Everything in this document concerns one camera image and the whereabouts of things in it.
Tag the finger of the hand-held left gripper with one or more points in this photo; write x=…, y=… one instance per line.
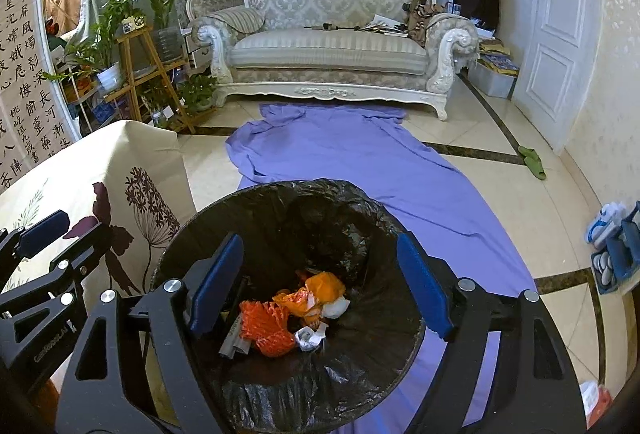
x=90, y=249
x=45, y=231

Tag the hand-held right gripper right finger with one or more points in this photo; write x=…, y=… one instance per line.
x=422, y=289

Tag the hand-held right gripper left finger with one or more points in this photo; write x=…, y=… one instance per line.
x=217, y=284

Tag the white paper tube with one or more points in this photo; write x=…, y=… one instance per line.
x=232, y=339

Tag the orange foam net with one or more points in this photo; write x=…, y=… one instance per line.
x=265, y=329

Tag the white tissue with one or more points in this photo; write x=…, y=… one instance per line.
x=335, y=308

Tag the white paper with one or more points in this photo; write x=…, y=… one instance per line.
x=310, y=338

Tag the black-lined trash bin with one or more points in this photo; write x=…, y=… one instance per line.
x=325, y=224

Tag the person's left forearm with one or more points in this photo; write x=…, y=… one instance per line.
x=47, y=401

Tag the floral tablecloth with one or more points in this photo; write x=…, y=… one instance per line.
x=135, y=149

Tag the purple floor cloth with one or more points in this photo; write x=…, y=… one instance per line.
x=375, y=164

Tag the leafy plant white pot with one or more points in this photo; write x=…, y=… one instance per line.
x=109, y=78

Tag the green slipper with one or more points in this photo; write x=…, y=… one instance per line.
x=532, y=163

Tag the calligraphy paper screen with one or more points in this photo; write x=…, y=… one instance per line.
x=25, y=64

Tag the white blue sneakers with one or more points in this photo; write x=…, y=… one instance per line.
x=602, y=226

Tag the small leafy potted plant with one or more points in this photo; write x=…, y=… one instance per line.
x=197, y=92

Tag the blue shoe rack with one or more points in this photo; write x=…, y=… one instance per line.
x=625, y=259

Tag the white orange plastic bag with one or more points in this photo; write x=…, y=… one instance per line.
x=597, y=406

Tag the tall plant dark pot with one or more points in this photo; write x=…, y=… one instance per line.
x=167, y=42

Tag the storage box with fabrics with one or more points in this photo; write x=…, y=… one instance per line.
x=492, y=74

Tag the white ornate sofa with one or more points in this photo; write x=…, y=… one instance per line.
x=325, y=54

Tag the striped throw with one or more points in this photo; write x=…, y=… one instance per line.
x=240, y=19

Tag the pile of papers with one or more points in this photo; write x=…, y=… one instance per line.
x=382, y=25

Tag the brown patterned cloth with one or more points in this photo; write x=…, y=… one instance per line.
x=425, y=19

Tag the white door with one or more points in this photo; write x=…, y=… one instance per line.
x=555, y=39

